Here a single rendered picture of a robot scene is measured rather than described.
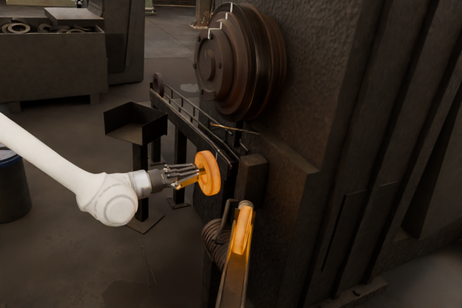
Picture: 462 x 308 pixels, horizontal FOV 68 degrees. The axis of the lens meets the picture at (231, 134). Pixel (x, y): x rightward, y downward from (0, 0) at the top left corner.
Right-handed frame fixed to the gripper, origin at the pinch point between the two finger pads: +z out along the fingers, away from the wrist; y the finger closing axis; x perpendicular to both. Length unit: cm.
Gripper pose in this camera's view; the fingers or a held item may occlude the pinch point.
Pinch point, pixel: (206, 168)
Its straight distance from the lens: 118.6
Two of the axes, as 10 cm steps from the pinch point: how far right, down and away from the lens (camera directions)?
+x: 0.5, -8.8, -4.8
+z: 8.9, -1.7, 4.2
